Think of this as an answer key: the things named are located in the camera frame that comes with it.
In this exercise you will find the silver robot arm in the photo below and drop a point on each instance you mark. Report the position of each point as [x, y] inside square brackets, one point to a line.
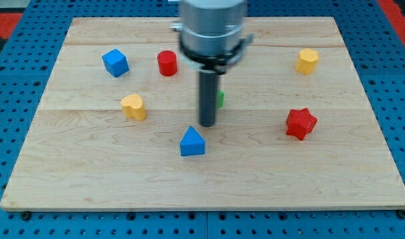
[210, 38]

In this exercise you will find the green circle block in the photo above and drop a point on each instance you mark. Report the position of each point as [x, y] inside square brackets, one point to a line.
[220, 99]

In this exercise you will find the yellow heart block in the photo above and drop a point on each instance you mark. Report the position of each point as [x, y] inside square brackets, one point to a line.
[133, 107]

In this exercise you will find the blue cube block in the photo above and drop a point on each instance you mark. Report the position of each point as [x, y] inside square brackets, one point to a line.
[115, 63]

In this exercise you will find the blue triangle block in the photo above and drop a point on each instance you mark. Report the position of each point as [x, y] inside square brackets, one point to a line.
[192, 143]

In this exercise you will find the red star block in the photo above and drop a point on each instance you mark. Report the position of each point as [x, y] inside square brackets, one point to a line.
[300, 123]

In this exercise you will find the red cylinder block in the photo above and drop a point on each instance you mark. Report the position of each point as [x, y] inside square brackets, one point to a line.
[167, 63]

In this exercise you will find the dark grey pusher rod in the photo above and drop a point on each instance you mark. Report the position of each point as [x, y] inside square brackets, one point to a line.
[208, 89]

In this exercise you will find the wooden board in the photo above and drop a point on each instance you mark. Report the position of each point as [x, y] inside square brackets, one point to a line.
[82, 154]

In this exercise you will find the yellow hexagon block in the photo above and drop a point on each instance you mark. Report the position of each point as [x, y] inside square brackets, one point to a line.
[307, 60]

